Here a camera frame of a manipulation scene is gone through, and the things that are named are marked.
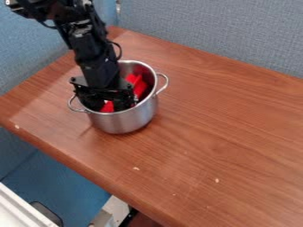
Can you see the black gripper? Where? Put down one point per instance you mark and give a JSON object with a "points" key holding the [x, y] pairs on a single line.
{"points": [[100, 82]]}

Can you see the metal pot with handles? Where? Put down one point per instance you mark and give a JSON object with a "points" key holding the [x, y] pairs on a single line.
{"points": [[132, 119]]}

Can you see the white table leg bracket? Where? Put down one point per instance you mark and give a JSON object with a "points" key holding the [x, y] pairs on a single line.
{"points": [[112, 213]]}

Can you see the red cloth object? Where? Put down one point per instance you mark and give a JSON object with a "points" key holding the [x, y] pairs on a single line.
{"points": [[140, 90]]}

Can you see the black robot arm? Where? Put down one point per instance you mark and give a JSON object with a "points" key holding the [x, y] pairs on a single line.
{"points": [[74, 21]]}

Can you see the white appliance lower left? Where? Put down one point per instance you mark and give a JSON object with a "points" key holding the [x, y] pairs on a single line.
{"points": [[17, 213]]}

